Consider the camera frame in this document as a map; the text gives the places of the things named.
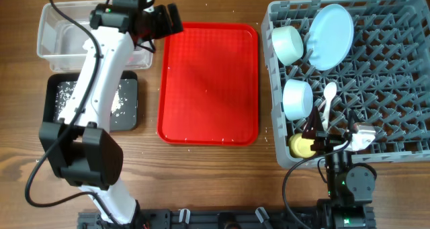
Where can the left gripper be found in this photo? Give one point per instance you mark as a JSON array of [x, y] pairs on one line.
[[165, 28]]

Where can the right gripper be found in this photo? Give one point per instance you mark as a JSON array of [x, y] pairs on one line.
[[326, 140]]

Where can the white plastic fork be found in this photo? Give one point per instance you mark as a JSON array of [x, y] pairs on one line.
[[322, 105]]

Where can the white plastic spoon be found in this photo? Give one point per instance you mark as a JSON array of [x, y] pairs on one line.
[[329, 94]]

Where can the yellow plastic cup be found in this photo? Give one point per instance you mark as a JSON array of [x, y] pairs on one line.
[[301, 147]]

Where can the light blue bowl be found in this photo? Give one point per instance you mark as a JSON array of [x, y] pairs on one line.
[[297, 100]]

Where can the light blue plate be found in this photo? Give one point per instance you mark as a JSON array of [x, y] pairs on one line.
[[331, 35]]

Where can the food scraps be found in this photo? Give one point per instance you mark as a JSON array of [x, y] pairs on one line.
[[124, 97]]

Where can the green bowl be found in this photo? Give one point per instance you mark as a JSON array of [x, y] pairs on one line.
[[287, 44]]

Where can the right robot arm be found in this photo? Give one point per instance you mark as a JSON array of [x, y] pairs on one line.
[[350, 185]]

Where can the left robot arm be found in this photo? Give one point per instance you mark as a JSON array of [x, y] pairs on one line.
[[78, 145]]

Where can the grey dishwasher rack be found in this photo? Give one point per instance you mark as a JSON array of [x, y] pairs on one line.
[[384, 78]]

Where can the black waste tray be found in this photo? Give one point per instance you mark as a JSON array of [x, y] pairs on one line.
[[119, 124]]

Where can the red serving tray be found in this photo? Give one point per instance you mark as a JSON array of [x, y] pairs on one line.
[[209, 93]]

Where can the clear plastic bin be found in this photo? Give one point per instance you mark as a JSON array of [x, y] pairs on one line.
[[59, 41]]

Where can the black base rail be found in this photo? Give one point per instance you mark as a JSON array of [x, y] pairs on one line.
[[260, 218]]

